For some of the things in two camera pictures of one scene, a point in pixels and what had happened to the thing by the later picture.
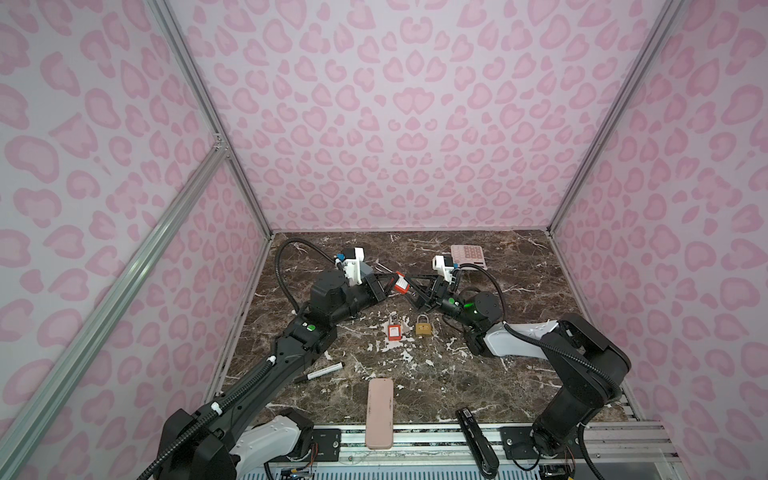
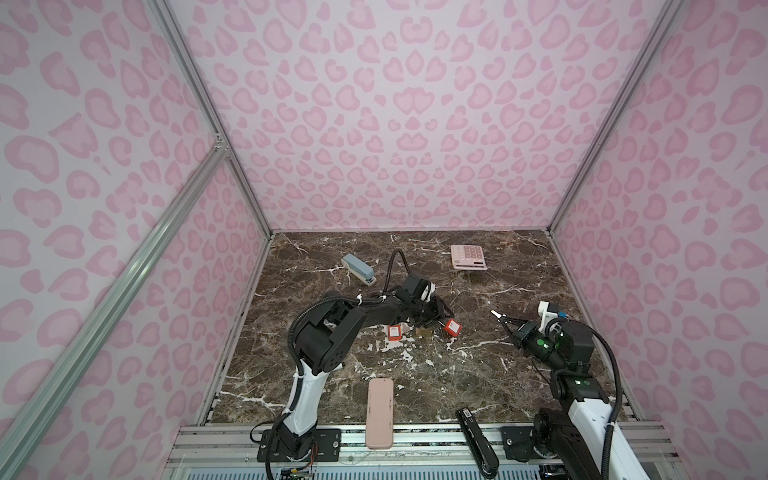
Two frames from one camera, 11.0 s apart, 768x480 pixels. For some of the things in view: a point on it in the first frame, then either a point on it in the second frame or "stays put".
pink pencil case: (380, 414) stays put
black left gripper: (373, 288) -> (437, 314)
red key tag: (394, 332) stays put
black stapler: (481, 448) stays put
